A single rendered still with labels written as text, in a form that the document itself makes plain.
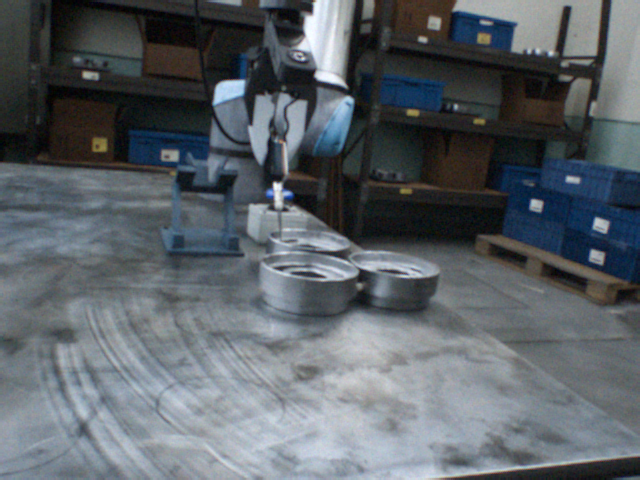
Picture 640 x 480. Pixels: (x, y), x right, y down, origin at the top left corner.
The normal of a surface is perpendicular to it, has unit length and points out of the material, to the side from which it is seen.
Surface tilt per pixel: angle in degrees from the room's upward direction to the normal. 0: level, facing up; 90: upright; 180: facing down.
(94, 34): 90
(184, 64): 83
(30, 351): 0
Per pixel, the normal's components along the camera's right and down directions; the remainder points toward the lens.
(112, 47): 0.33, 0.24
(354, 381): 0.12, -0.97
